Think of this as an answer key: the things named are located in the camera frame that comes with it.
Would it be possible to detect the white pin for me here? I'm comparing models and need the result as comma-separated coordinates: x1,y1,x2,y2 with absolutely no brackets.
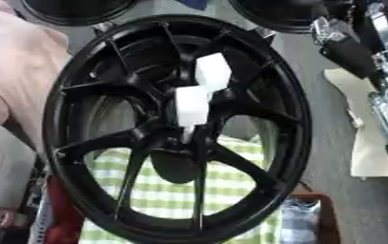
194,52,234,93
174,85,215,143

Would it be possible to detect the black spoked wheel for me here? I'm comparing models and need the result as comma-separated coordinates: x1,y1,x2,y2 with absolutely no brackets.
41,13,314,244

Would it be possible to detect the black round wheel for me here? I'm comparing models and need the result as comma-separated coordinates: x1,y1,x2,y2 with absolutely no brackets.
16,0,142,28
227,0,331,34

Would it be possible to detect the blue object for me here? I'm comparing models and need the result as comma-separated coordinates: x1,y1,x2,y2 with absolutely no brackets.
174,0,211,10

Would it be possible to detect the blue checked cloth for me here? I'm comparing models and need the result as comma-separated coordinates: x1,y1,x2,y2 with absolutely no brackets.
278,197,322,244

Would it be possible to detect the red bag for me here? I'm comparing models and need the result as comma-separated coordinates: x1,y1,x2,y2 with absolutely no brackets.
43,175,86,244

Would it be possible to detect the red box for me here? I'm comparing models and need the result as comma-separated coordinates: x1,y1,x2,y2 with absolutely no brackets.
283,192,342,244

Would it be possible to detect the beige paper sheet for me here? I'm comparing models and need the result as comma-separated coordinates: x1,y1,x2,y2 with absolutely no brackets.
321,68,388,178

